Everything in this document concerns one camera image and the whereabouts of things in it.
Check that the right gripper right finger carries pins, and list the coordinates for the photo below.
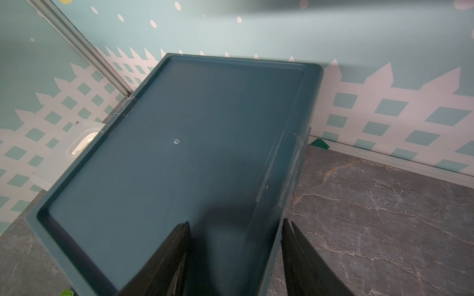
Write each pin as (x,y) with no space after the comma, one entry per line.
(306,273)

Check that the teal drawer cabinet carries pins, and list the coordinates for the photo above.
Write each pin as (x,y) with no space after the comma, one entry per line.
(214,144)

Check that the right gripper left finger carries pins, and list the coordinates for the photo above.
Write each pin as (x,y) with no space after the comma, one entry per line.
(165,272)

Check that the green cookie pack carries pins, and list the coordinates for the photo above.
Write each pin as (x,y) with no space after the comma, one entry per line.
(67,292)

